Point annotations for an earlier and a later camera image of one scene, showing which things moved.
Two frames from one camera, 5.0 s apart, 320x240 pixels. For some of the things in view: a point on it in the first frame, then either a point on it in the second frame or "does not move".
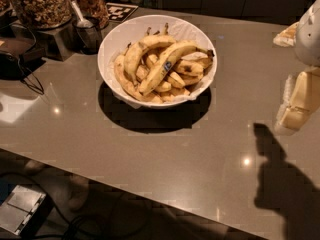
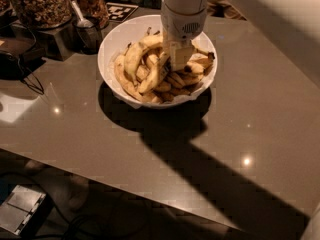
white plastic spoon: (83, 22) does not move
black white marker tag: (119, 12) does not move
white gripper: (308, 37) → (182, 26)
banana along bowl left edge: (132, 88) does not move
